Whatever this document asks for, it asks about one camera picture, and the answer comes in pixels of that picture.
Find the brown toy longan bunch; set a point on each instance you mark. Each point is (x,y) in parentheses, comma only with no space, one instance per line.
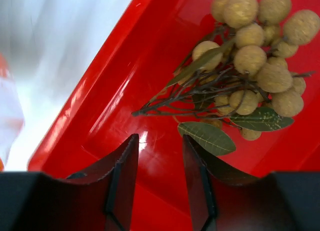
(238,74)

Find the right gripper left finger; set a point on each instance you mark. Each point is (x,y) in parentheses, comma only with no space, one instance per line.
(97,198)

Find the red plastic tray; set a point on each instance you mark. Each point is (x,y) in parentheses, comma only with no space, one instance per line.
(136,61)

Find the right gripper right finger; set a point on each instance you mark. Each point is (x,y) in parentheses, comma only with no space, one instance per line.
(224,198)

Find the clear orange zip top bag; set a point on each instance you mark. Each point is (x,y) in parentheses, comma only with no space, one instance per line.
(12,119)

